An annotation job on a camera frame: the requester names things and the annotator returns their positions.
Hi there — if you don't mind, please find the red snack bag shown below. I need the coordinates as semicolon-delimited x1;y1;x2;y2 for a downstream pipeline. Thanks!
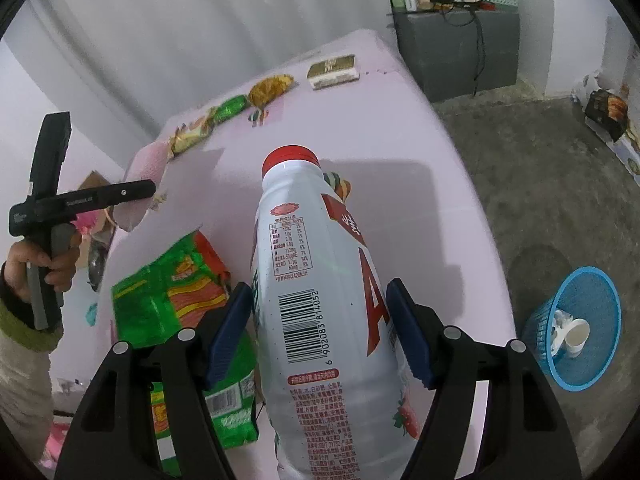
170;232;232;326

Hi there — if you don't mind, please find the pink floral cloth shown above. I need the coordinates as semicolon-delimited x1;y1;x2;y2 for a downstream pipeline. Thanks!
40;420;71;471

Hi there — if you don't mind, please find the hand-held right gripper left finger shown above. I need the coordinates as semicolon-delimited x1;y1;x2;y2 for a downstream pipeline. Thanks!
54;281;256;480

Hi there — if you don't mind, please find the black printed box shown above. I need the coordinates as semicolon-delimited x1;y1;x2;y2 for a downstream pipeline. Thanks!
585;89;630;142

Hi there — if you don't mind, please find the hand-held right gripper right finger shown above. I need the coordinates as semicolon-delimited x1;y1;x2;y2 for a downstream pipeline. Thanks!
385;278;583;480

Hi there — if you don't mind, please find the white paper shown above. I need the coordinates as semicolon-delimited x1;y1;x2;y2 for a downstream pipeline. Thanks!
550;307;573;361

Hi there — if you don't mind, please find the grey cabinet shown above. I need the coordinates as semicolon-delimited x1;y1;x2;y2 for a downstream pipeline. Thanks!
392;7;521;103

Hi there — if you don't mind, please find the green candy wrapper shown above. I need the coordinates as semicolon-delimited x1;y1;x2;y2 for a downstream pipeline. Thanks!
210;94;249;123

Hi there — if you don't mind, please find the golden snack wrapper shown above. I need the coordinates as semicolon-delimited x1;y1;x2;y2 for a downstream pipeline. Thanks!
248;74;295;108

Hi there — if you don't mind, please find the pink checked table cover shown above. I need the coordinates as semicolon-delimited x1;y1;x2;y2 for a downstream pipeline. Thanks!
52;27;518;480

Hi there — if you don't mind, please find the black cable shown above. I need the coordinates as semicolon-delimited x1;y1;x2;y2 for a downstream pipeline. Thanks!
437;2;488;96

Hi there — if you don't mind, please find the person's left hand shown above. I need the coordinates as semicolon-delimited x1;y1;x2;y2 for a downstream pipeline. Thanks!
4;232;81;303

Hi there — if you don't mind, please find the person's left forearm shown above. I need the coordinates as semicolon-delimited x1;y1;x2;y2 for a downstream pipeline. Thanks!
0;265;65;461

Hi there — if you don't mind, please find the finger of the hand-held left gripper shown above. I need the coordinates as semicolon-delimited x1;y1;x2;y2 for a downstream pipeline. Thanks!
107;178;157;206

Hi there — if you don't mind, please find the white printed box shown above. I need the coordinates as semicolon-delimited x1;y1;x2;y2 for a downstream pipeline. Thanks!
612;127;640;176

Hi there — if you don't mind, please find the brown cardboard box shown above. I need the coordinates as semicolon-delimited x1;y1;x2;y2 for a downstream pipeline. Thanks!
77;170;118;196

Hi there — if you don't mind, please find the white bottle red label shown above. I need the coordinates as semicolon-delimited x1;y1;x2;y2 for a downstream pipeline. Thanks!
250;145;421;480

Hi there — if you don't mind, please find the pink plastic bag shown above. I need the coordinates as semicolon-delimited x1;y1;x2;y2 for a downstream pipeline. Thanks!
75;210;101;236

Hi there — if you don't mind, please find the white curtain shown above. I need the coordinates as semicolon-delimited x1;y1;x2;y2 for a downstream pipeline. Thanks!
0;0;391;161

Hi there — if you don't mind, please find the gold white small box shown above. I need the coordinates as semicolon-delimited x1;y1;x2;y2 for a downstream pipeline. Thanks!
306;55;361;91

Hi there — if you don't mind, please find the blue plastic wastebasket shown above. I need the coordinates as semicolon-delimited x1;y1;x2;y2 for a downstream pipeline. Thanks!
520;266;622;393

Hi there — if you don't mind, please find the yellow biscuit packet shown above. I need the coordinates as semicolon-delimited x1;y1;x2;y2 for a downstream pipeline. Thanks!
167;115;216;158

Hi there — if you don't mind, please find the green snack bag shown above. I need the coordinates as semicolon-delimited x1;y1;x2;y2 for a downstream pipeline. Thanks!
111;232;261;480

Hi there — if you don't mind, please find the white paper cup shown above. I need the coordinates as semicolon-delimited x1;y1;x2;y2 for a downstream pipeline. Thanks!
564;318;591;358

